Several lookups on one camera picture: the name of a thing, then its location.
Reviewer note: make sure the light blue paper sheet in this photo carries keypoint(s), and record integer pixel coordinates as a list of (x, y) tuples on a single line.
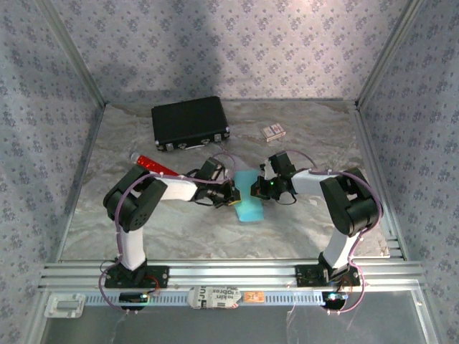
[(249, 208)]

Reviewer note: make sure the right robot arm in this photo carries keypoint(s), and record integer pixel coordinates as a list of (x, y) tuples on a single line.
[(339, 247)]

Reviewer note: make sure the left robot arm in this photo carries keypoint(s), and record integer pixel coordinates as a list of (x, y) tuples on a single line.
[(134, 243)]

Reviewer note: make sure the small playing card box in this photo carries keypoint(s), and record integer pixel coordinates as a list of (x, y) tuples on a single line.
[(273, 132)]

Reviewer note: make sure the red tube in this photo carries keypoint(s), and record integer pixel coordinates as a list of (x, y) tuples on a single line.
[(150, 163)]

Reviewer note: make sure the black case with metal corners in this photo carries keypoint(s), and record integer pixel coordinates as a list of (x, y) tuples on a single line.
[(188, 122)]

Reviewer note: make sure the orange tag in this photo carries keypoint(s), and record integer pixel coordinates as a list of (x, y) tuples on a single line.
[(254, 296)]

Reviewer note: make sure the newspaper wrapped roll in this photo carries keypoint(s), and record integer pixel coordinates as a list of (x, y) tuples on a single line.
[(213, 296)]

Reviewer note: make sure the right small controller board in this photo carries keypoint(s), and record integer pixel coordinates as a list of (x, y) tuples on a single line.
[(335, 297)]

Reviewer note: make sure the small controller board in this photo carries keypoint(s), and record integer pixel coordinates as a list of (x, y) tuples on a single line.
[(335, 297), (131, 297)]

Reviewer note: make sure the left small controller board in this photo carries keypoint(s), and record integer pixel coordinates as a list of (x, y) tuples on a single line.
[(131, 297)]

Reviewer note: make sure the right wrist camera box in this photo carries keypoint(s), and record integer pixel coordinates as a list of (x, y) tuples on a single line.
[(266, 167)]

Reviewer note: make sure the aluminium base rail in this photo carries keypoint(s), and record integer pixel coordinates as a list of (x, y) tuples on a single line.
[(233, 272)]

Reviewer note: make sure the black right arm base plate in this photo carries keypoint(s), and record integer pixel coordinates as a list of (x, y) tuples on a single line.
[(305, 276)]

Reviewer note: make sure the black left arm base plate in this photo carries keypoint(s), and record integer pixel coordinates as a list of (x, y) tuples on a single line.
[(161, 276)]

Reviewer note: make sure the aluminium frame post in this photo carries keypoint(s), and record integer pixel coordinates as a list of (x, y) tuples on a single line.
[(71, 53), (389, 53)]

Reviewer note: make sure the white plastic bracket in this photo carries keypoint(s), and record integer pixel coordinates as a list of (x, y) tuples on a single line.
[(64, 305)]

